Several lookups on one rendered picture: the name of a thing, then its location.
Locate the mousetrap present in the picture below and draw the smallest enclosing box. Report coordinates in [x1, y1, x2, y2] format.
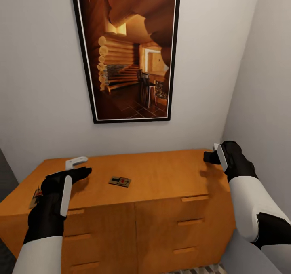
[28, 188, 42, 209]
[109, 176, 131, 187]

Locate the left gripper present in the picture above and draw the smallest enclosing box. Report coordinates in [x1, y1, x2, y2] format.
[68, 167, 92, 183]

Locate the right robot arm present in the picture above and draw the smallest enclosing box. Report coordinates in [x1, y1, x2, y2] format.
[203, 141, 291, 274]

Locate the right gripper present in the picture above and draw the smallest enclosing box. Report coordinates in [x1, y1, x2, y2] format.
[203, 152, 221, 164]

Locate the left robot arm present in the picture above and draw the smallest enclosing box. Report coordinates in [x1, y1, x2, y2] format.
[12, 156, 92, 274]

